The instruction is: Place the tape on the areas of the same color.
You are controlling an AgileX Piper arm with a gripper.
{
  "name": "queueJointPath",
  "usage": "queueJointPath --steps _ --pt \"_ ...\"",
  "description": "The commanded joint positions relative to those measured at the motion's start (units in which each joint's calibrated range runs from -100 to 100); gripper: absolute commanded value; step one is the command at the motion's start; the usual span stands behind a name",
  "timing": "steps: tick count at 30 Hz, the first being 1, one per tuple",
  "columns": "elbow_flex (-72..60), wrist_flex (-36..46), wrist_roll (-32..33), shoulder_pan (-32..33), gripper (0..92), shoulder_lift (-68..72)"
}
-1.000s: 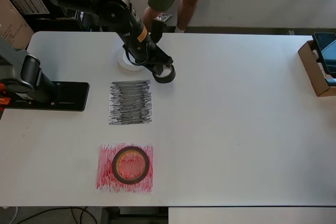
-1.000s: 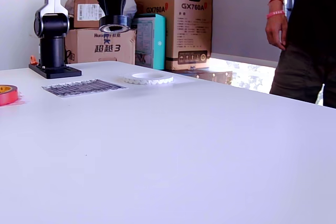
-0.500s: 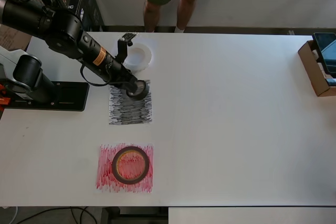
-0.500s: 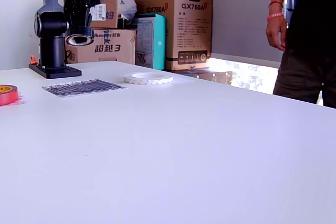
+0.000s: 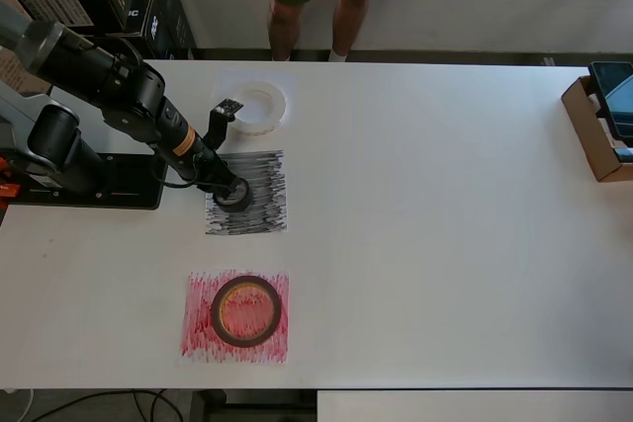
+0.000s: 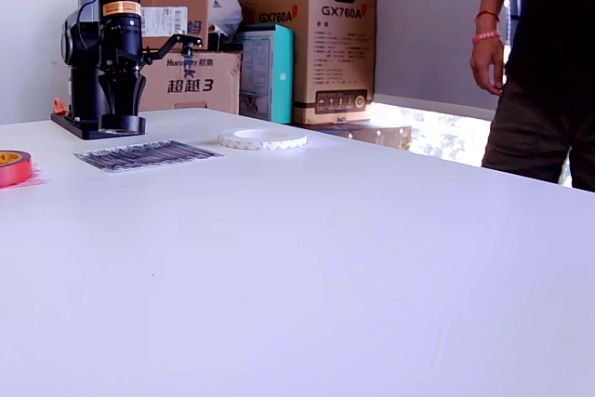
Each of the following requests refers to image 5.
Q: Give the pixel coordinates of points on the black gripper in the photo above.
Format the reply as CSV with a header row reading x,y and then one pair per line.
x,y
215,170

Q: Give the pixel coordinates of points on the black tape roll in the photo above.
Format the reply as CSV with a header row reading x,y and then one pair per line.
x,y
237,207

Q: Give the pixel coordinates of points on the white tape roll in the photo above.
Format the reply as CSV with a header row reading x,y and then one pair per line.
x,y
277,110

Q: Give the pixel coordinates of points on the red tape roll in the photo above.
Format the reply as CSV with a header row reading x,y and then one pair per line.
x,y
216,313

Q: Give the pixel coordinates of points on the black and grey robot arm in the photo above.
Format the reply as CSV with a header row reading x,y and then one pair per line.
x,y
64,145

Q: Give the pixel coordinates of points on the black scribbled paper sheet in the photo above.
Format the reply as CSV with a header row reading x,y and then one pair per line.
x,y
272,224

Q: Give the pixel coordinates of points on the blank white paper sheet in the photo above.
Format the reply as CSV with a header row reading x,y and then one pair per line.
x,y
292,83

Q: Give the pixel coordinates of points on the red scribbled paper sheet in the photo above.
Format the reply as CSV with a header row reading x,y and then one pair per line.
x,y
198,343

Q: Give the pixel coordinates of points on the black carton white print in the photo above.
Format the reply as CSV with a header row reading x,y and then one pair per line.
x,y
143,22
178,22

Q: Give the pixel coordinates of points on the orange clamp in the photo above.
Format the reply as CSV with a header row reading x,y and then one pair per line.
x,y
7,191

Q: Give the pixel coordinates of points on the white board panel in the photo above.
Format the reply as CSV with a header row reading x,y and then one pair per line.
x,y
470,407

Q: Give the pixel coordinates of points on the small open cardboard box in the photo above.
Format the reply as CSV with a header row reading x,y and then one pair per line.
x,y
583,125

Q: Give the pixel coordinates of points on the small white item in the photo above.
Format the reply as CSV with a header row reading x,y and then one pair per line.
x,y
593,105

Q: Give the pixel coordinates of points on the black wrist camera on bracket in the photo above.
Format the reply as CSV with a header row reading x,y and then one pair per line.
x,y
220,120

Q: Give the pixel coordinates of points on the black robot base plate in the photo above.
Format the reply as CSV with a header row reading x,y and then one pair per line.
x,y
138,180

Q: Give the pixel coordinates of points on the black table leg frame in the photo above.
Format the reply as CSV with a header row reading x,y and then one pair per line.
x,y
207,407

